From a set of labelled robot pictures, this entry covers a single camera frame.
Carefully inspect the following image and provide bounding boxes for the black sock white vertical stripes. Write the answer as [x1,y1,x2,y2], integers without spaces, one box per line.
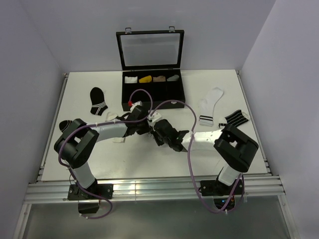
[218,110,250,129]

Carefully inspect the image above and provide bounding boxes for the tan rolled sock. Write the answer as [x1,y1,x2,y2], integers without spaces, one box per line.
[153,76,166,82]

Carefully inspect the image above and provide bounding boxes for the black white horizontal striped sock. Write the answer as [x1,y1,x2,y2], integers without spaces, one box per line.
[59,120,72,132]

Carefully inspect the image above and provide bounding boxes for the black storage box with lid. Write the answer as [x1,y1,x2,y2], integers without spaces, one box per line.
[116,26,186,112]

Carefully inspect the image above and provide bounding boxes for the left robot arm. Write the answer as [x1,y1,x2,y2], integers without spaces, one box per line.
[54,105,150,199]

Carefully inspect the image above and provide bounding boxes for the white sock with black lines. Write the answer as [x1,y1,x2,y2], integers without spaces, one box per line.
[148,126,157,137]

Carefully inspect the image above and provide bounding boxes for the white rolled sock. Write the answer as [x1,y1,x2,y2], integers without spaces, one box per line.
[124,76,138,84]

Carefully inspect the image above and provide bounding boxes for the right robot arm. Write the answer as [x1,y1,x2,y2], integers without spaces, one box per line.
[149,119,259,196]

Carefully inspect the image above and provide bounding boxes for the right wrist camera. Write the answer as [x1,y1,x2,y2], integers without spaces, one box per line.
[148,112,162,127]

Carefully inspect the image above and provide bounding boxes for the cream sock with black stripes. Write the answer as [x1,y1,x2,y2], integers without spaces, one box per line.
[106,112,126,143]

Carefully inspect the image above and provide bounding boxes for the grey rolled sock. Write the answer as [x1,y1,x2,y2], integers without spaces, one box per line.
[167,75,179,82]

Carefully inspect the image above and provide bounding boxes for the aluminium frame rail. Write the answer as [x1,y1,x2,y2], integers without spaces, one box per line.
[23,175,285,204]

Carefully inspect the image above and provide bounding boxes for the long white sock striped cuff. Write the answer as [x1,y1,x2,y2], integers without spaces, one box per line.
[199,87,224,127]

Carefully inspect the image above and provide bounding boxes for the black sock with white stripes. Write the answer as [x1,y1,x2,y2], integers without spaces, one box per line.
[90,87,108,116]

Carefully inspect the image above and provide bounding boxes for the yellow rolled sock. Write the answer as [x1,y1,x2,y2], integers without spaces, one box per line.
[139,75,152,83]

